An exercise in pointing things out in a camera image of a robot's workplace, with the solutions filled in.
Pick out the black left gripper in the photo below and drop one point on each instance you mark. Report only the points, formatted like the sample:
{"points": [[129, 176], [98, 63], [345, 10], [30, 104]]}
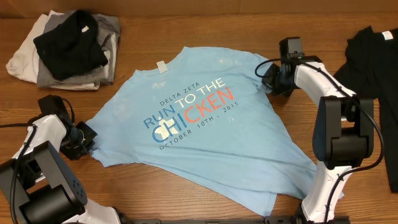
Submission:
{"points": [[76, 154]]}

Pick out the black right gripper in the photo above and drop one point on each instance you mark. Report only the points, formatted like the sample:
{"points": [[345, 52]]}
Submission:
{"points": [[267, 83]]}

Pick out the light blue t-shirt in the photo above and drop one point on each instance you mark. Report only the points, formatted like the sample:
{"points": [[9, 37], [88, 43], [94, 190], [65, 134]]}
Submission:
{"points": [[207, 119]]}

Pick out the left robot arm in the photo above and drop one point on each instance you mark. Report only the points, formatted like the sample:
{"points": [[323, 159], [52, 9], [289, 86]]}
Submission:
{"points": [[39, 185]]}

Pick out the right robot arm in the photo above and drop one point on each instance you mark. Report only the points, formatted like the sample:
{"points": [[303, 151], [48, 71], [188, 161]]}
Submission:
{"points": [[342, 136]]}

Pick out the black t-shirt on right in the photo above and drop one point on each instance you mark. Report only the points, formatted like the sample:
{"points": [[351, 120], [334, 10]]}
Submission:
{"points": [[371, 72]]}

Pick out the folded black garment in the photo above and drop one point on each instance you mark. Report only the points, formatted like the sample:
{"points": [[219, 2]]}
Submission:
{"points": [[71, 48]]}

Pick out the folded grey garment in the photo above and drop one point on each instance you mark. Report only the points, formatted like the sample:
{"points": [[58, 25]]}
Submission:
{"points": [[108, 38]]}

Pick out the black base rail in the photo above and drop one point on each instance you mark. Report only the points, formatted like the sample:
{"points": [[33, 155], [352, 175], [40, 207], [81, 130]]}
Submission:
{"points": [[211, 221]]}

